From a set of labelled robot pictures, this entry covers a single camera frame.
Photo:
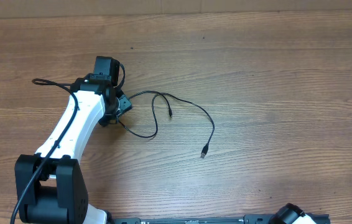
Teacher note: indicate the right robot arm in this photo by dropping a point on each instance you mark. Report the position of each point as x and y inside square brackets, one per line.
[291, 214]

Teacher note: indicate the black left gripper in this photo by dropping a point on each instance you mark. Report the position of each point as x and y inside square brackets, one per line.
[125, 103]

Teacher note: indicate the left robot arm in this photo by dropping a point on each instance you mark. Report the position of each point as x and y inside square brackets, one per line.
[50, 186]

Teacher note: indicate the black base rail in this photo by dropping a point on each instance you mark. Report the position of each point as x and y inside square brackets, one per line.
[247, 219]

